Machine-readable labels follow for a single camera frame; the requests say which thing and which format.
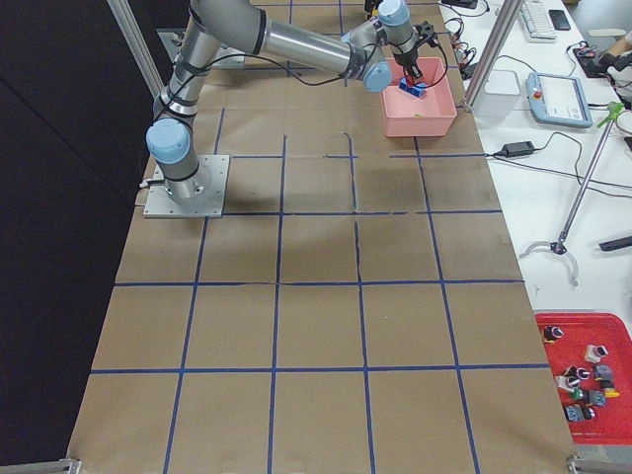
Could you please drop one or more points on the red tray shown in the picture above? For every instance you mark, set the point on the red tray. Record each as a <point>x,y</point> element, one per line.
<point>590,358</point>

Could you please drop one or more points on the black power adapter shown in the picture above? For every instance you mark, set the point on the black power adapter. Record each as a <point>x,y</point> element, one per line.
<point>517,149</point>

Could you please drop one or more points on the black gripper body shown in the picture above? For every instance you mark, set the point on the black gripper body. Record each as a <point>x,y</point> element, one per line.
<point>408,59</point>

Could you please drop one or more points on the aluminium frame post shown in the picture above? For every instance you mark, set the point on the aluminium frame post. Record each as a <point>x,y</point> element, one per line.
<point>495,42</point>

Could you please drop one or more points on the white keyboard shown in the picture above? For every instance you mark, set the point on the white keyboard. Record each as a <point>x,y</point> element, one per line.
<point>536,22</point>

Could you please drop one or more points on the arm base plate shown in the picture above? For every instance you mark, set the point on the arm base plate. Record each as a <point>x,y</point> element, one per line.
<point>202,195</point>

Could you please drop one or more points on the teach pendant tablet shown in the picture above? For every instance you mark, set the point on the teach pendant tablet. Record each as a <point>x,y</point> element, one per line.
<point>557,99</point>

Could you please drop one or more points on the black smartphone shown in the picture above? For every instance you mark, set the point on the black smartphone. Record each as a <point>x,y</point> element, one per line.
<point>559,20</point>

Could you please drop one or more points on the green handled grabber tool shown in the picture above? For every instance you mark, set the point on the green handled grabber tool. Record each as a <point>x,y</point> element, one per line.
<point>557,247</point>

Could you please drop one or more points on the white square device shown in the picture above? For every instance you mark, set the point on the white square device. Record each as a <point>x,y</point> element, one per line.
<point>501,93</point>

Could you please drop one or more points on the blue toy block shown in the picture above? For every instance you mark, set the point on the blue toy block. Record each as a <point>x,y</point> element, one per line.
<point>417,90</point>

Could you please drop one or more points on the pink plastic box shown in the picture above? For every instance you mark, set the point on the pink plastic box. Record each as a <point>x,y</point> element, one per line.
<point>398,108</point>

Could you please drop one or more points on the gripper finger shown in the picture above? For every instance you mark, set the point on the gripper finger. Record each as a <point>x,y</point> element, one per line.
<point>413,72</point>

